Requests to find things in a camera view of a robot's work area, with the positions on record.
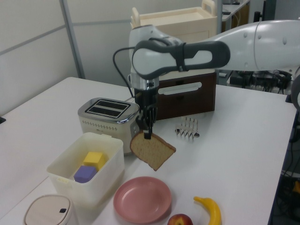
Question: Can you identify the small cream trash can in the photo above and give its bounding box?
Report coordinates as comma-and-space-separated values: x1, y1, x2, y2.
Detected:
22, 194, 79, 225

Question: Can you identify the black pole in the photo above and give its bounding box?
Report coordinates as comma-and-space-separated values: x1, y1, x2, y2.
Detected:
254, 0, 267, 22

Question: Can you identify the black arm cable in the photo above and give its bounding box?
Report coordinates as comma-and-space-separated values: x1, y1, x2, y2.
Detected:
112, 46, 142, 99

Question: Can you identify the cream and chrome toaster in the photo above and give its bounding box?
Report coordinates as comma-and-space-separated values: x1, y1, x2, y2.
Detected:
77, 97, 141, 157

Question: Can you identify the black cable strap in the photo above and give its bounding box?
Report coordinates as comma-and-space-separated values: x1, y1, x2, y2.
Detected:
176, 42, 188, 72

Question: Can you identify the metal toast rack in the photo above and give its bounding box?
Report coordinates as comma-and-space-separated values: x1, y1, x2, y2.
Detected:
174, 116, 201, 141

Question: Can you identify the yellow banana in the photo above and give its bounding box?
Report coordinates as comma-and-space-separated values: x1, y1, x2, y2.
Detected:
193, 196, 222, 225

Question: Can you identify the black cable clutter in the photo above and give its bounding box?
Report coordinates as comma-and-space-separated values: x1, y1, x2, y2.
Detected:
217, 69, 294, 95

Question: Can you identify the white plastic storage box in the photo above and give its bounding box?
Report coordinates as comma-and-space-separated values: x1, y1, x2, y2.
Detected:
46, 132, 125, 208

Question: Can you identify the wooden background desk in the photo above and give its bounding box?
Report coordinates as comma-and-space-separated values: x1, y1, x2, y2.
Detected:
221, 0, 251, 32

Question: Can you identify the purple cube block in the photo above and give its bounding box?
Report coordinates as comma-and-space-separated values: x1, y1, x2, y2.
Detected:
73, 165, 98, 184

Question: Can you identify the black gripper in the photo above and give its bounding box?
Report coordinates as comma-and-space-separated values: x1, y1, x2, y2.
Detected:
135, 88, 158, 141

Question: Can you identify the brown toast bread slice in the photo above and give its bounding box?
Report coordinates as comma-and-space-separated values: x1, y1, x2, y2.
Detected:
129, 130, 177, 172

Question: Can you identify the cream and brown cabinet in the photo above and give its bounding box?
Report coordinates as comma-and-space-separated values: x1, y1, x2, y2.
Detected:
130, 0, 224, 121

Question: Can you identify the white drawer handle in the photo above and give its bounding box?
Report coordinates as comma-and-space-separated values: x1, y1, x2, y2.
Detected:
158, 82, 203, 95

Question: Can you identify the red apple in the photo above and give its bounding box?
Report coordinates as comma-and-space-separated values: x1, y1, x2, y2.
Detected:
167, 213, 194, 225

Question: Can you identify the pink plate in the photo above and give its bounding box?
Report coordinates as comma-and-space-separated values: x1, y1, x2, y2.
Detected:
113, 176, 173, 224

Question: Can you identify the yellow cube block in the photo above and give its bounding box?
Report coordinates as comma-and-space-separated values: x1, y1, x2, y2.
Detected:
82, 151, 107, 171

